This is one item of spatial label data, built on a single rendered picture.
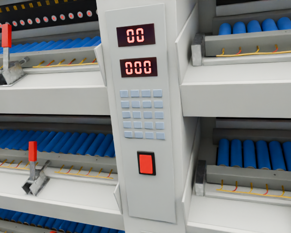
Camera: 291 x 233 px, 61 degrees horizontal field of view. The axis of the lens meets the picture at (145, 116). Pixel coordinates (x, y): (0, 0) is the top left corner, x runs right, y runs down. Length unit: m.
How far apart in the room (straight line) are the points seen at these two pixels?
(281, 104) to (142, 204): 0.22
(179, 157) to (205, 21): 0.26
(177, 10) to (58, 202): 0.35
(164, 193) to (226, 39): 0.22
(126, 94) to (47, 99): 0.13
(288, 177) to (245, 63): 0.18
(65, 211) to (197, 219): 0.22
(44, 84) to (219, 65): 0.25
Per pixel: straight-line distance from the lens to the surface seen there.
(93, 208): 0.42
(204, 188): 0.40
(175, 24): 0.29
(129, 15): 0.30
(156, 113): 0.30
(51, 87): 0.37
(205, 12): 0.49
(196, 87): 0.29
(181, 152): 0.32
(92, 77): 0.36
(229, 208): 0.39
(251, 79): 0.29
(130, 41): 0.30
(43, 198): 0.48
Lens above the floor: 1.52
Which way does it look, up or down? 16 degrees down
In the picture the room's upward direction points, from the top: 5 degrees counter-clockwise
